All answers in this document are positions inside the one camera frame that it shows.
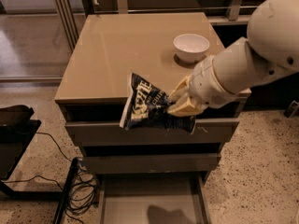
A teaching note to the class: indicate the dark object on floor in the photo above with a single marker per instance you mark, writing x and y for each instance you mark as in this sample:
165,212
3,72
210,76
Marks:
292,110

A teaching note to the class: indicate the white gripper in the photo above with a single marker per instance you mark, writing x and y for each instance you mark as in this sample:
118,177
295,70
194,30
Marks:
202,85

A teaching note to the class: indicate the white ceramic bowl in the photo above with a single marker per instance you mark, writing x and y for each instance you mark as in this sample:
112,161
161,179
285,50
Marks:
191,48

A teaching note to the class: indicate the blue chip bag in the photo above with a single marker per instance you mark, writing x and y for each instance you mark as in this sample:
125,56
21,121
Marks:
146,108

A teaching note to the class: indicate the black side table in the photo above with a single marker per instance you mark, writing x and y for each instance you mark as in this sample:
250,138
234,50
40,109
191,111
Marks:
17,130

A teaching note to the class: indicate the grey drawer cabinet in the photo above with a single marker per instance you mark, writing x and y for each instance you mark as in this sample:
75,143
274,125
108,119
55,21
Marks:
95,85

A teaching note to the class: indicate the black metal stand leg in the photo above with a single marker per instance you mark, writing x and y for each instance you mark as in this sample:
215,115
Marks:
59,214

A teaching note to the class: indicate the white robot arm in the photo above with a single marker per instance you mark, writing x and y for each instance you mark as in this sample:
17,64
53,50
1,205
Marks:
269,52

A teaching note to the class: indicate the grey open bottom drawer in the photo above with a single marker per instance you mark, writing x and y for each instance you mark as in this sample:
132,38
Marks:
153,199

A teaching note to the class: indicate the grey top drawer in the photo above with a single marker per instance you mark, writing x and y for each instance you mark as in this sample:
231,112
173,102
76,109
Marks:
96,134

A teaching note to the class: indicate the grey middle drawer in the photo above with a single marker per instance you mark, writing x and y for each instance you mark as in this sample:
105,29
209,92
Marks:
148,164

